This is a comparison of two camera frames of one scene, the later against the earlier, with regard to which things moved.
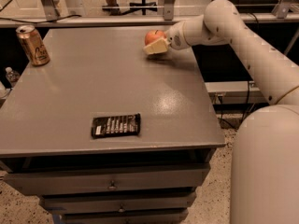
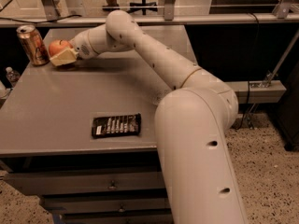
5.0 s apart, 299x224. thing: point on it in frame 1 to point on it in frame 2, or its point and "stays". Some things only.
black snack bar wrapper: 116,125 stays
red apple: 153,35 to 57,47
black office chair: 143,6 stays
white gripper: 175,37 to 80,46
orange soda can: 33,46 stays
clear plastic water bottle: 12,76 stays
